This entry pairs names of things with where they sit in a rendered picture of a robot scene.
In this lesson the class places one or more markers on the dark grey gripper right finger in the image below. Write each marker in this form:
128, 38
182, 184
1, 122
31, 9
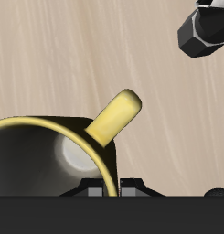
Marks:
131, 190

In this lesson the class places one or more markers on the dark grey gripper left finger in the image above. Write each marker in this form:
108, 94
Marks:
92, 190

